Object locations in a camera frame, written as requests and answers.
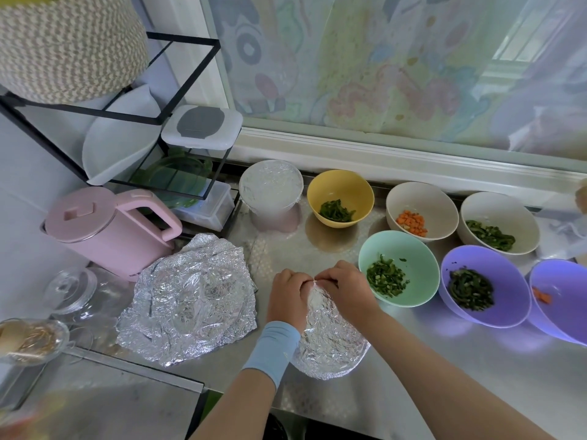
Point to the person's left hand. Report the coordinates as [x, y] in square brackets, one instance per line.
[289, 298]

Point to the person's right hand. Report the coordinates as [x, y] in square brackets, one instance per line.
[348, 290]

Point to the mint green bowl chopped greens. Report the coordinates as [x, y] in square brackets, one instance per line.
[402, 263]

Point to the foil-covered bowl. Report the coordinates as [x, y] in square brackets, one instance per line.
[330, 348]
[271, 185]

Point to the pink bowl with greens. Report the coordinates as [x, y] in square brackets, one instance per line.
[273, 220]

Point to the stack of aluminium foil sheets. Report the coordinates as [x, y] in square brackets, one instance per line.
[188, 302]

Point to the yellow bowl with greens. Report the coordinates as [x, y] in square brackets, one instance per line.
[341, 189]

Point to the white bowl carrot pieces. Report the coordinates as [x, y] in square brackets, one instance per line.
[424, 201]

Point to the purple bowl chopped greens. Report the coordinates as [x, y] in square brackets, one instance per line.
[488, 284]

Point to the beige bowl with greens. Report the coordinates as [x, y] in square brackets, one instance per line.
[500, 213]

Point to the purple bowl carrot pieces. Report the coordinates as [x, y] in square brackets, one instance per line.
[564, 311]

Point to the person's right forearm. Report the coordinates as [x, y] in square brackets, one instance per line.
[459, 389]

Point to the person's left forearm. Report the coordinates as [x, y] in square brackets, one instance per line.
[234, 406]

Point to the stainless steel countertop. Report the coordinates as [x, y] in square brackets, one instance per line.
[477, 362]

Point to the light blue wristband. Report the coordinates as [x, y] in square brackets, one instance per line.
[271, 353]

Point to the clear plastic box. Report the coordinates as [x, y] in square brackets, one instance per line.
[206, 206]

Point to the black trousers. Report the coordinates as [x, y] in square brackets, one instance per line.
[275, 428]

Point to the green floor mat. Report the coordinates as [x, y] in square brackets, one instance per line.
[209, 403]

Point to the pink electric kettle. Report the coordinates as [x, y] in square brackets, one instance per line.
[92, 229]

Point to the clear glass jar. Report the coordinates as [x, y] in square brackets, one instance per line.
[69, 288]

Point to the window with cartoon film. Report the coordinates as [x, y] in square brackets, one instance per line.
[403, 68]

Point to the white plate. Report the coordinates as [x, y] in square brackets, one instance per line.
[119, 142]

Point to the black metal rack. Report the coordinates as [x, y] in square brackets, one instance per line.
[23, 105]

